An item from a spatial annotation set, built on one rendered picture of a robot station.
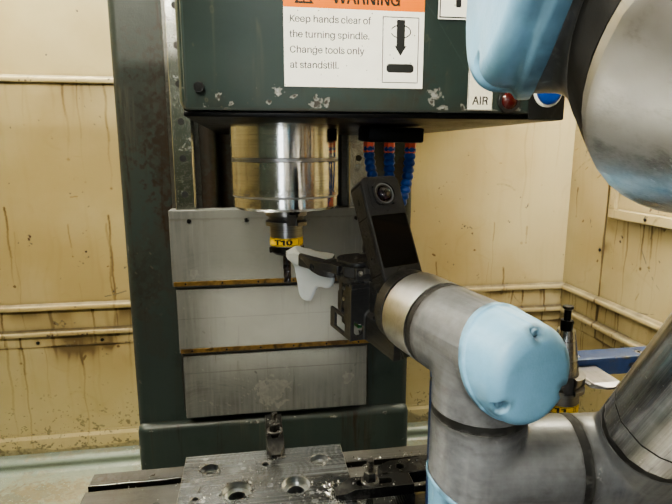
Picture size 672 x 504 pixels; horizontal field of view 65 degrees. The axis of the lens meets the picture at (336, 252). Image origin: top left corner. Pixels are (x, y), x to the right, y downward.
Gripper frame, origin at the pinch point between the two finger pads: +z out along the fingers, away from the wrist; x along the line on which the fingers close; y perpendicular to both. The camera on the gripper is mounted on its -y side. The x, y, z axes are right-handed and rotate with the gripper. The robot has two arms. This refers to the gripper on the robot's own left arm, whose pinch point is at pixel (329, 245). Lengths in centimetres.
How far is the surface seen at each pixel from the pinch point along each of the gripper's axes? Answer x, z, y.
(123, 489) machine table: -26, 39, 54
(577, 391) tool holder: 34.7, -10.8, 21.8
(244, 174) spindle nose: -7.4, 12.7, -8.1
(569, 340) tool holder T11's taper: 34.0, -8.9, 14.6
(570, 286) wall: 116, 63, 35
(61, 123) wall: -34, 111, -15
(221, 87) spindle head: -13.3, -1.2, -18.4
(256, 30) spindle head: -9.6, -2.0, -24.3
